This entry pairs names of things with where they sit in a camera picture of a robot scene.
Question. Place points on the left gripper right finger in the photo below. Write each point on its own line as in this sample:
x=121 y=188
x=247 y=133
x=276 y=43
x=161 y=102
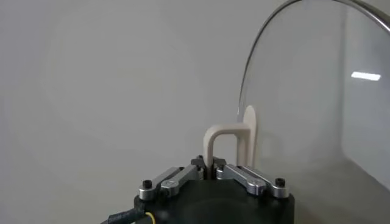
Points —
x=250 y=181

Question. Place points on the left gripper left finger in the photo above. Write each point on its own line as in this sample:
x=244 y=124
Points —
x=176 y=181

